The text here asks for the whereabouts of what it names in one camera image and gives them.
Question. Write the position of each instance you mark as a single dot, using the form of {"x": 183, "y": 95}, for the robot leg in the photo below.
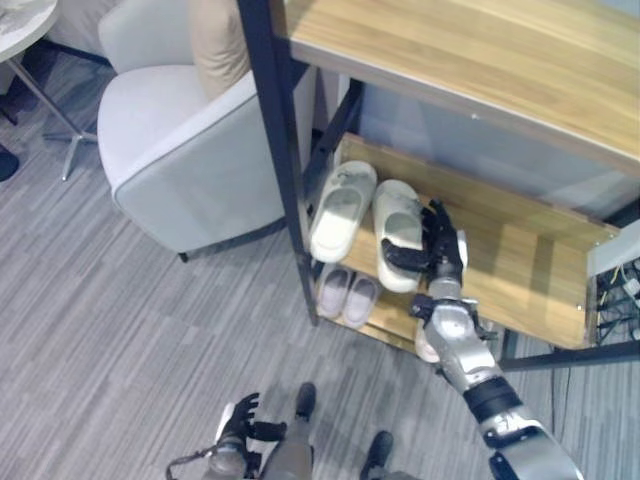
{"x": 292, "y": 440}
{"x": 382, "y": 455}

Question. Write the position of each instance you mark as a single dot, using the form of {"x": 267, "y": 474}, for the light grey armchair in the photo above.
{"x": 190, "y": 165}

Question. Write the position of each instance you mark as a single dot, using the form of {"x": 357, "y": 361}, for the robot right leg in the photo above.
{"x": 382, "y": 455}

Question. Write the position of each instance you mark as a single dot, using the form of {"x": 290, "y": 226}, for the robot left leg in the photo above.
{"x": 292, "y": 440}

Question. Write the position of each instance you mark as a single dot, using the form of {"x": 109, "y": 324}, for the person's dark shoe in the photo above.
{"x": 7, "y": 166}

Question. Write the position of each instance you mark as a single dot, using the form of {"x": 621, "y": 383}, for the round white marble table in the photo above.
{"x": 20, "y": 25}

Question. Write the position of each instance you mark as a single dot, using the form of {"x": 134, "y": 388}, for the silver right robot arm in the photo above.
{"x": 480, "y": 380}

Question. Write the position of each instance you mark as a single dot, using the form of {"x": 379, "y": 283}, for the pale slipper on floor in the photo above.
{"x": 426, "y": 347}

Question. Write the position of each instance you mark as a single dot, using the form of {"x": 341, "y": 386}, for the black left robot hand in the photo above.
{"x": 246, "y": 415}

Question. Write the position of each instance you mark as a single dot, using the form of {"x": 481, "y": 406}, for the beige cushion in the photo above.
{"x": 220, "y": 47}

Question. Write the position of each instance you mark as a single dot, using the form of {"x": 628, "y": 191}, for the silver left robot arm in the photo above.
{"x": 220, "y": 457}

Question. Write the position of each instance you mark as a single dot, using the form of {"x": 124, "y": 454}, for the small pale pink slipper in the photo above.
{"x": 333, "y": 293}
{"x": 362, "y": 302}

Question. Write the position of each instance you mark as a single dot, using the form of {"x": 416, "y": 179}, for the cream rubber slipper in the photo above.
{"x": 398, "y": 235}
{"x": 341, "y": 210}

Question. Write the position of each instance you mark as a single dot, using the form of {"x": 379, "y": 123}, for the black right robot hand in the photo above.
{"x": 442, "y": 240}

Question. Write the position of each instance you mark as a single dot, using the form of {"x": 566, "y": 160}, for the wooden shoe rack black frame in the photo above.
{"x": 450, "y": 125}

